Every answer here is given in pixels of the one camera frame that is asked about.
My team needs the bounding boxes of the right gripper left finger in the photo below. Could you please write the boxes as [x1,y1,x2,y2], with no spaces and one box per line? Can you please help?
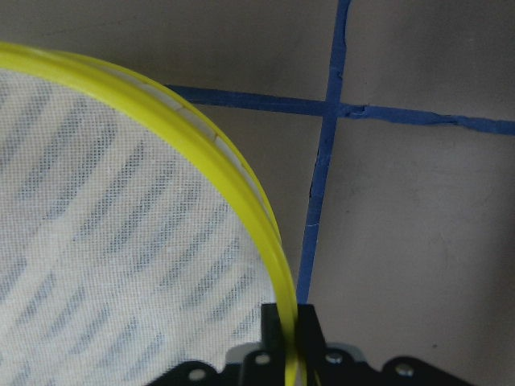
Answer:
[261,303,286,352]

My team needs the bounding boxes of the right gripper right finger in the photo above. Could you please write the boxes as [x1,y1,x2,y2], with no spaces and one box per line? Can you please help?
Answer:
[296,304,325,354]

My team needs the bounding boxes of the yellow steamer layer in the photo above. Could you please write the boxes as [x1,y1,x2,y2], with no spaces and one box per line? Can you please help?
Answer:
[1,43,297,385]

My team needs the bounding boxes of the brown paper table cover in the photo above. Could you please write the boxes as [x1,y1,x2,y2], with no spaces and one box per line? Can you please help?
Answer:
[1,1,514,385]

